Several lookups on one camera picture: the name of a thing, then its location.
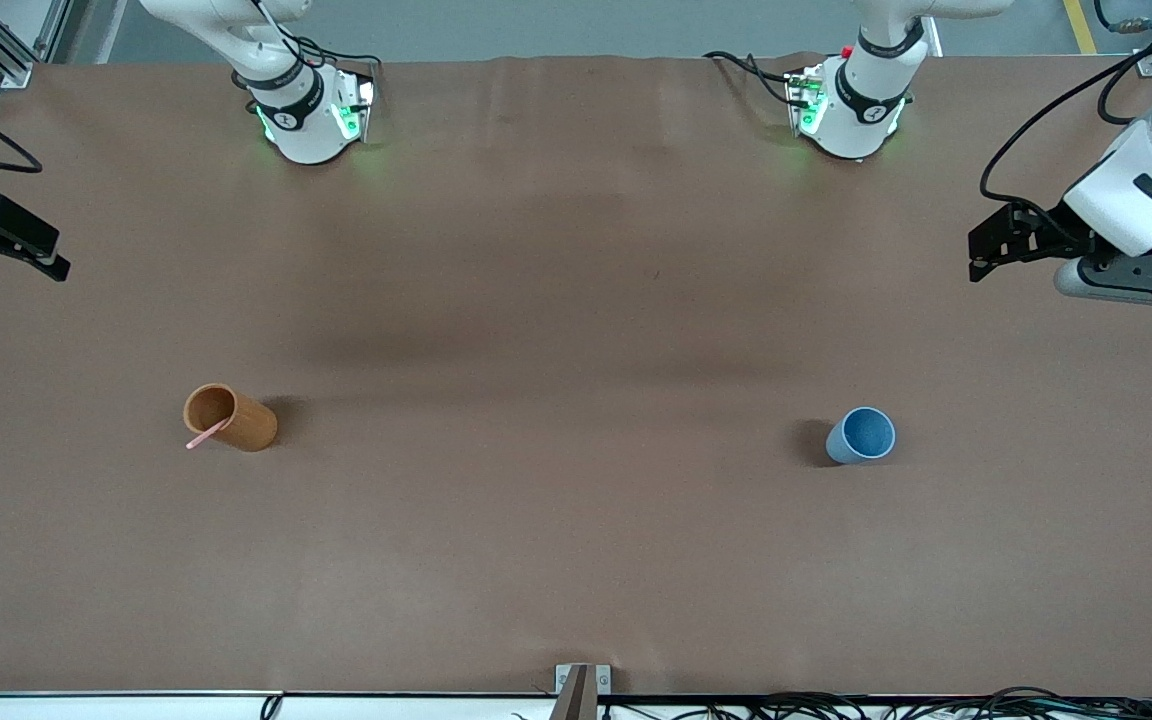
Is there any blue cup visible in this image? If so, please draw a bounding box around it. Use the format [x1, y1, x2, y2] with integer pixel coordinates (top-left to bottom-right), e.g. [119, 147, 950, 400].
[825, 406, 897, 466]

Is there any brown cylindrical cup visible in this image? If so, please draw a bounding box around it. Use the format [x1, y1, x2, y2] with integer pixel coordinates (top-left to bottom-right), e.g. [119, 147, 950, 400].
[183, 383, 279, 453]

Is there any brown table cover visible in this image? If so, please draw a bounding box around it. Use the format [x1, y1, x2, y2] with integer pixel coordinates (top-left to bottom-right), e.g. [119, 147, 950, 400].
[0, 52, 1152, 699]

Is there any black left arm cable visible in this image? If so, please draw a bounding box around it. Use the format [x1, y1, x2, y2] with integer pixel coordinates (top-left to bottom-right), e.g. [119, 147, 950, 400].
[979, 30, 1152, 236]

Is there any aluminium frame profile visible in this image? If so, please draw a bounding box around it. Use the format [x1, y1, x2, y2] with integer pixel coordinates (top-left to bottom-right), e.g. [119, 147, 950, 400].
[0, 0, 72, 87]

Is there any black left base cable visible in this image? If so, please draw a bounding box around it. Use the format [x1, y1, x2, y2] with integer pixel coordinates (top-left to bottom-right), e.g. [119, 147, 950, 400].
[704, 50, 799, 107]

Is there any black base cable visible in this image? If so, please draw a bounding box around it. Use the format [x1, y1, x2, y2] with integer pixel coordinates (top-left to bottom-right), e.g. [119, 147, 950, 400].
[704, 50, 799, 107]
[234, 0, 384, 101]

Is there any black right base cable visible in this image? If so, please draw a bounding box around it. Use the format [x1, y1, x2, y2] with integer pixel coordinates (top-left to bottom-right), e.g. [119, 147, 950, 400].
[234, 0, 384, 101]

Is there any grey metal bracket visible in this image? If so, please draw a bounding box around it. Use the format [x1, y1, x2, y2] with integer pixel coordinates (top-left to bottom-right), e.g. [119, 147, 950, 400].
[555, 664, 612, 720]

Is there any brown upright post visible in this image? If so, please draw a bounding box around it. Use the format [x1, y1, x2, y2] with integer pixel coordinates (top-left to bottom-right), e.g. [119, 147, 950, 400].
[553, 666, 598, 720]

